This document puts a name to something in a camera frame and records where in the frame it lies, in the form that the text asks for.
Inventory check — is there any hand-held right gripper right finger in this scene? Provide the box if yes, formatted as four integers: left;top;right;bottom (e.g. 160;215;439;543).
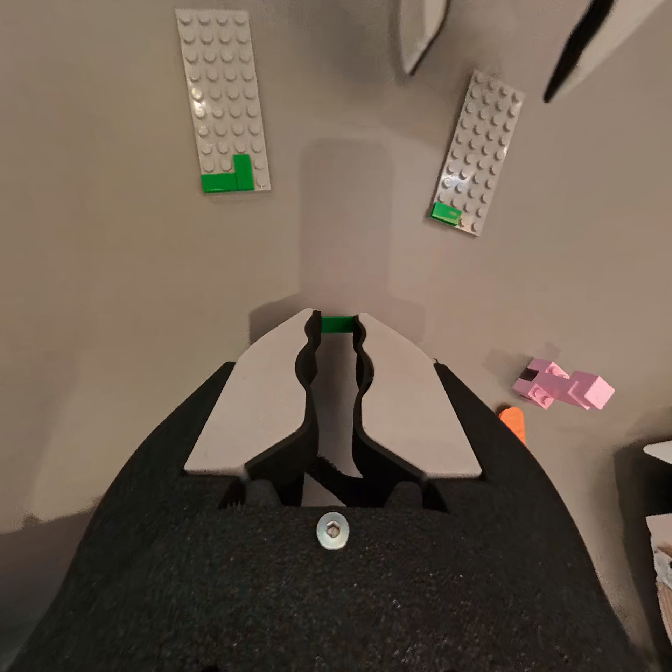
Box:
351;312;485;511

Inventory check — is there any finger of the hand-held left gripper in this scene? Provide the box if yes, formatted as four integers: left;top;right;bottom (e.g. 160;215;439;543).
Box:
542;0;672;104
398;0;453;75

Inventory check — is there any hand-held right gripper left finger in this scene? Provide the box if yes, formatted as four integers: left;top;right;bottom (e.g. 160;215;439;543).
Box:
183;309;322;507

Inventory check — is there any grey baseplate with one brick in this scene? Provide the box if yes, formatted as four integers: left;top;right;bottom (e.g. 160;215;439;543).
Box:
428;69;527;238

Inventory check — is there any grey baseplate with green corner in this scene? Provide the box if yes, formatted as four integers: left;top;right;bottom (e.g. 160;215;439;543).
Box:
175;8;273;195

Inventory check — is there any grey desk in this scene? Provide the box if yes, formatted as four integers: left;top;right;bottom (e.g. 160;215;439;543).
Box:
0;0;672;672

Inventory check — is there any orange toy carrot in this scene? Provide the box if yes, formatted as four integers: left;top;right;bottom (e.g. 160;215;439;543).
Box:
498;405;528;446

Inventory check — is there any pink brick pig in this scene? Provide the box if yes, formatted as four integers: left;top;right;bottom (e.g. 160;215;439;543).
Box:
513;357;616;412

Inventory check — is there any white box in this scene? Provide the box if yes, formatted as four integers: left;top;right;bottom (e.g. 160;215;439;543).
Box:
646;513;672;663

